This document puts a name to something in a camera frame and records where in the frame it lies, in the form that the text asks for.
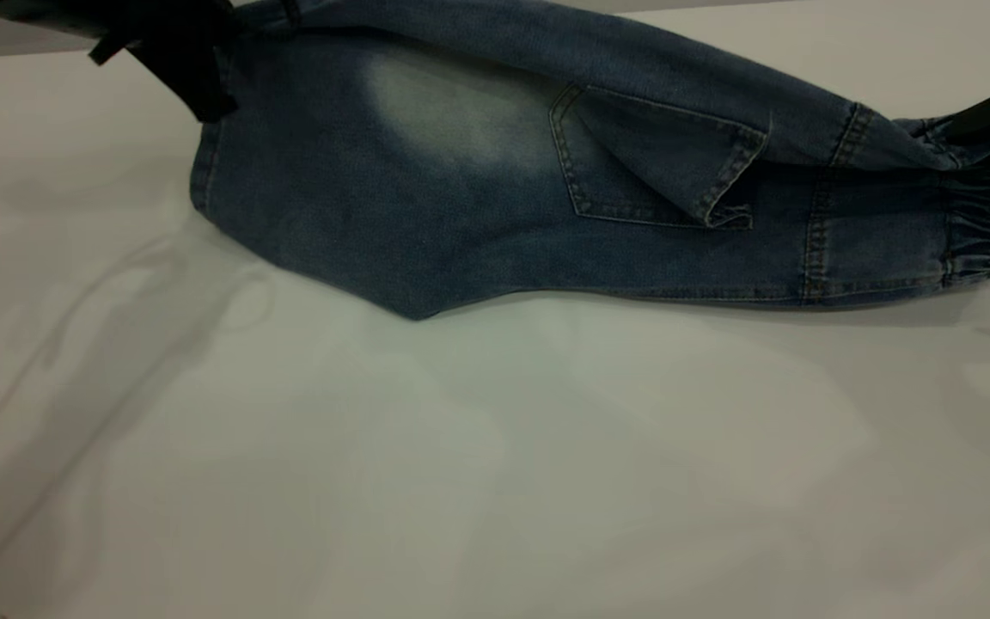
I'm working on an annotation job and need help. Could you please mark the blue denim pants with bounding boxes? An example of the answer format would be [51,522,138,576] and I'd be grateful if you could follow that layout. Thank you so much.
[190,0,990,321]

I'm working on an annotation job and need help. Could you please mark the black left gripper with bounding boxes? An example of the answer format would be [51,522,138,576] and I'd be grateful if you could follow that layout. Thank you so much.
[89,0,239,122]

